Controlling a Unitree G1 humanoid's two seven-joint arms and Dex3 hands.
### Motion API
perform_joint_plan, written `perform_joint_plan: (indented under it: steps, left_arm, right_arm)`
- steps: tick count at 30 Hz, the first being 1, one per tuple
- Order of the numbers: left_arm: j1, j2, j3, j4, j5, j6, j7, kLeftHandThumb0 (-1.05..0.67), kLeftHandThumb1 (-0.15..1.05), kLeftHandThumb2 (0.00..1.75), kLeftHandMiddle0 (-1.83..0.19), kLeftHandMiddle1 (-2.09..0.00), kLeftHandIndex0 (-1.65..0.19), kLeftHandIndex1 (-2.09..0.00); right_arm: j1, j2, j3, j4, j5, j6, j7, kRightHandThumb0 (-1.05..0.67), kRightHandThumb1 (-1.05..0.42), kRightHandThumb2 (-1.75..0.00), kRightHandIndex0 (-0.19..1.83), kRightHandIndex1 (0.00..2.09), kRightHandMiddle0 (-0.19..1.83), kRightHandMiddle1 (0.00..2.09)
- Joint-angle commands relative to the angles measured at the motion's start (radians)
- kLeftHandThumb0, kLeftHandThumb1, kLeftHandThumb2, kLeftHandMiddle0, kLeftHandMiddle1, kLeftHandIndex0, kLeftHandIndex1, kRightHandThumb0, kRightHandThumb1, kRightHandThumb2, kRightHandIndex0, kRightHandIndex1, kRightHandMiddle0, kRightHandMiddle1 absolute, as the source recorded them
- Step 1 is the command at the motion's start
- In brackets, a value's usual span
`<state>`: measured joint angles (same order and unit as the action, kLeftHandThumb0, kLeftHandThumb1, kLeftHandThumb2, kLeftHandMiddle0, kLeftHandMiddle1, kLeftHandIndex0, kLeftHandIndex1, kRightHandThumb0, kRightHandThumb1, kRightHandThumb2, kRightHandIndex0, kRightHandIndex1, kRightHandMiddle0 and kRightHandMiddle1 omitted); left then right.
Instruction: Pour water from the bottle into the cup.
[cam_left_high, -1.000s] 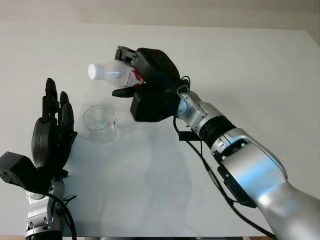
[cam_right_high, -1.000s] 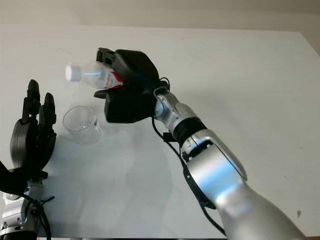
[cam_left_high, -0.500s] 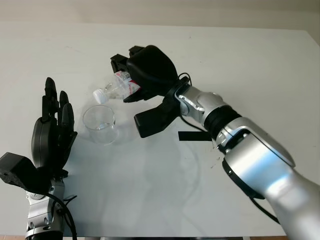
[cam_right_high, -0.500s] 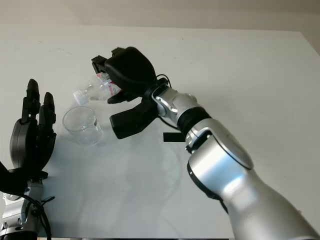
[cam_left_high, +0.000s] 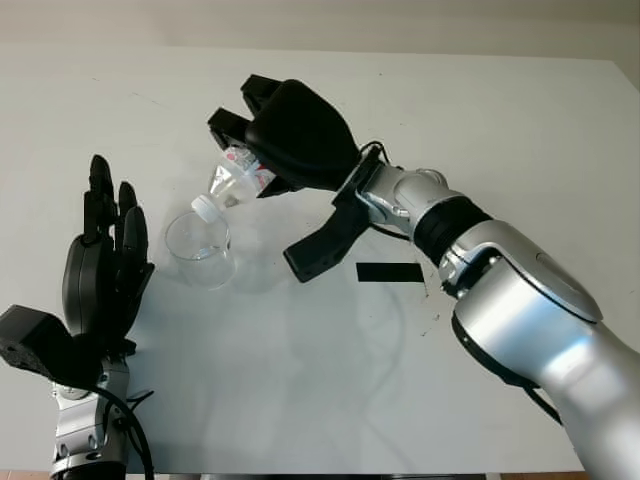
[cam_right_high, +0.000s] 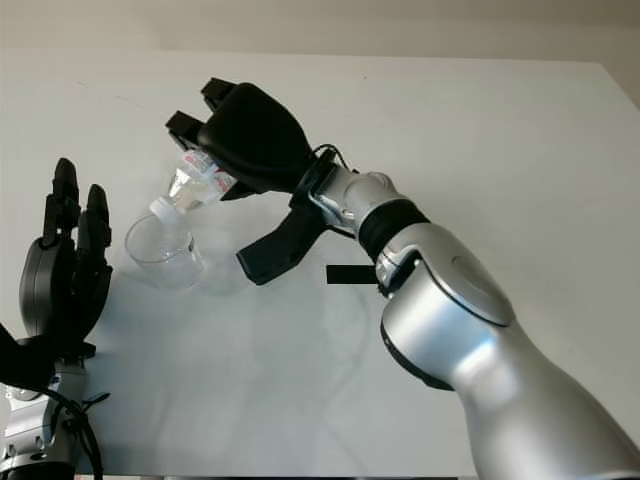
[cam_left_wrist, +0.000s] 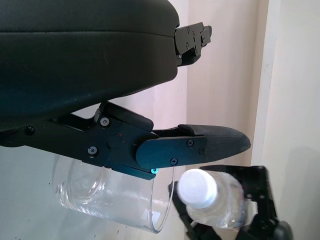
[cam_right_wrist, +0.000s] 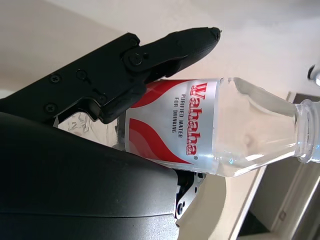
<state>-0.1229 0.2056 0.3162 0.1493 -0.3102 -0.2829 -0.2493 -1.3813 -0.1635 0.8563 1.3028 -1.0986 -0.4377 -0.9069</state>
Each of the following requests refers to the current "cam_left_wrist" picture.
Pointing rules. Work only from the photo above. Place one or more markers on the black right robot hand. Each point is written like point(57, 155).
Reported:
point(260, 180)

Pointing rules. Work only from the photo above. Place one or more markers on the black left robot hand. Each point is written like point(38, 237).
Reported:
point(75, 62)

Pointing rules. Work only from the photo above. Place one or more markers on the clear water bottle white cap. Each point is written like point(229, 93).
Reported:
point(200, 187)

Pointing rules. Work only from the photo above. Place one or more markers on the clear plastic cup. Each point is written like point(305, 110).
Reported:
point(112, 195)

